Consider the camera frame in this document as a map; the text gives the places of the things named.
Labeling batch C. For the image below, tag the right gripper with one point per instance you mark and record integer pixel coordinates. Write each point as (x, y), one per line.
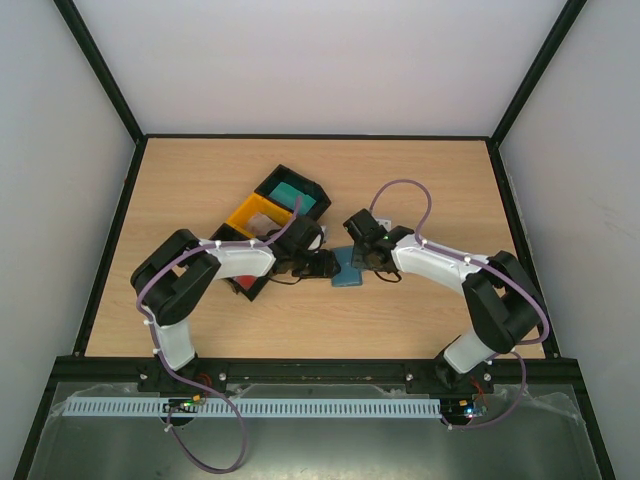
(360, 256)

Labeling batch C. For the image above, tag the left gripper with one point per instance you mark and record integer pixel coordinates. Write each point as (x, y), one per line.
(324, 268)

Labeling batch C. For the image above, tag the teal card holder wallet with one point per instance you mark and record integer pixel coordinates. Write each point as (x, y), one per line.
(348, 276)

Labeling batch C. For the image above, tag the yellow bin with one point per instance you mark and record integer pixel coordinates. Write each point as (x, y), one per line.
(253, 204)

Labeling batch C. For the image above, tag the black bin with teal cards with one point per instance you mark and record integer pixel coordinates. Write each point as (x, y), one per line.
(284, 174)

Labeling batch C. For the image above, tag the black bin with red cards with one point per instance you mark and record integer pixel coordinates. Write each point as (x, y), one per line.
(238, 255)

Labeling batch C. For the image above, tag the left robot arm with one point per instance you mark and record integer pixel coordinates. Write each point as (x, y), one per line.
(170, 283)

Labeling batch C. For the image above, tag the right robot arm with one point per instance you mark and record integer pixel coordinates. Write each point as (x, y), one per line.
(503, 304)

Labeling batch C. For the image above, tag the white floral card stack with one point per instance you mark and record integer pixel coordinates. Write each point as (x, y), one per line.
(260, 224)

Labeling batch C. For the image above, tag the teal card stack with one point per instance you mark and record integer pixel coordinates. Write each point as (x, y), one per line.
(287, 195)

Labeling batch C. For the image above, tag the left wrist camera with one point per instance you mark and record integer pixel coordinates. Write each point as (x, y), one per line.
(318, 242)

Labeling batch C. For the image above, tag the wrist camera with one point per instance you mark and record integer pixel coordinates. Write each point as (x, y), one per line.
(318, 242)
(384, 222)

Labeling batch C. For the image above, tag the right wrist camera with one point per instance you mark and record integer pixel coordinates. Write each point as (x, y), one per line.
(384, 222)

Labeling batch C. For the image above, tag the white slotted cable duct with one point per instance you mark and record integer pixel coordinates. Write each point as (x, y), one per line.
(254, 408)

